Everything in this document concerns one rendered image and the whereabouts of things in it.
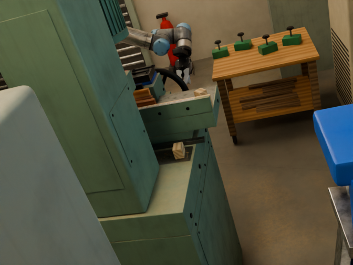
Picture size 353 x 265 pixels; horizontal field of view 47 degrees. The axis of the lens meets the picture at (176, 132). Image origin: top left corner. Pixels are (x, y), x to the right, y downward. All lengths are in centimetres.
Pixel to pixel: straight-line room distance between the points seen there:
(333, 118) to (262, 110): 208
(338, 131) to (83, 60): 58
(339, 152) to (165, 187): 72
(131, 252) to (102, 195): 22
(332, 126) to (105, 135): 58
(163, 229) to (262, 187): 129
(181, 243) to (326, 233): 104
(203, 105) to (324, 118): 70
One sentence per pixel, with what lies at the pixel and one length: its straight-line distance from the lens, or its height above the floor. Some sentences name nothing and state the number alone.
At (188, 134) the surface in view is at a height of 83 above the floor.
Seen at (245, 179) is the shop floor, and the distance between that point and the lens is 249.
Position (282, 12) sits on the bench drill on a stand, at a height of 56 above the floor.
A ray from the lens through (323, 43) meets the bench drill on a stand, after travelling 354.
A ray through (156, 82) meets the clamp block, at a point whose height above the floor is 95.
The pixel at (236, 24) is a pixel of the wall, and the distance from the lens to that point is 438.
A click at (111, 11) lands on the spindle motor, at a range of 129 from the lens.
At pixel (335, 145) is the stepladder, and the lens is 63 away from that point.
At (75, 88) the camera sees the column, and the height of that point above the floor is 121.
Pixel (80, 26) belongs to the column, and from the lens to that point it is 99.
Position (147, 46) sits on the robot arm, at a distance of 187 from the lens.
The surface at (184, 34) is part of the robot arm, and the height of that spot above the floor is 98.
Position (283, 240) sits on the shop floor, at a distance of 209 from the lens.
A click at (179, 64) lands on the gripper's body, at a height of 89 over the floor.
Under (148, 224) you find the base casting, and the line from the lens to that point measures 118.
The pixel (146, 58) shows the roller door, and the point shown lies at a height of 17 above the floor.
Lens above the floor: 152
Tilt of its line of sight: 29 degrees down
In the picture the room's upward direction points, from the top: 18 degrees counter-clockwise
